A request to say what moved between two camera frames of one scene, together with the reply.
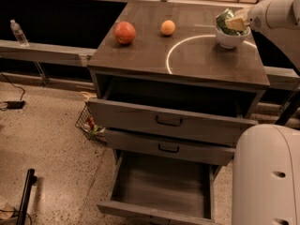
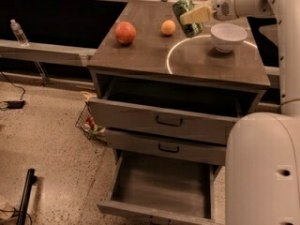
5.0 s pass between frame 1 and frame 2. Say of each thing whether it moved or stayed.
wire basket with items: stayed
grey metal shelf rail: stayed
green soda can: moved
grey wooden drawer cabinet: stayed
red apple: stayed
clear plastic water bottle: stayed
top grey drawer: stayed
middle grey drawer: stayed
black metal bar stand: stayed
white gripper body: moved
